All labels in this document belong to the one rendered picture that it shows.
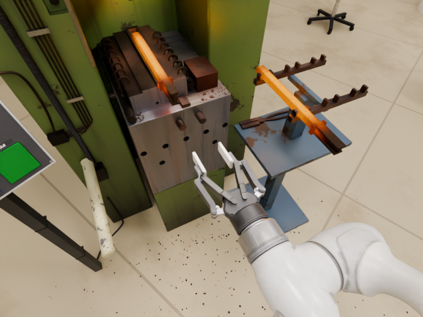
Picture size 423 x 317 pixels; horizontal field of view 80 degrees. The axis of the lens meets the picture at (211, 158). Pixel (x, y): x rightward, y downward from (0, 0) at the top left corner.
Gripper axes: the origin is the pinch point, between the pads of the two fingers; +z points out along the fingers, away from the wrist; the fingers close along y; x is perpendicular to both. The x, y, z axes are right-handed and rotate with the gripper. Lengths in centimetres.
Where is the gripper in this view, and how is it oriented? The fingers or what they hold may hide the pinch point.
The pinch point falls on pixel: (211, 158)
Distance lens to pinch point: 63.5
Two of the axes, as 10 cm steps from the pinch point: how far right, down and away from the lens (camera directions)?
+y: 9.0, -3.5, 2.7
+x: 0.0, -6.1, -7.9
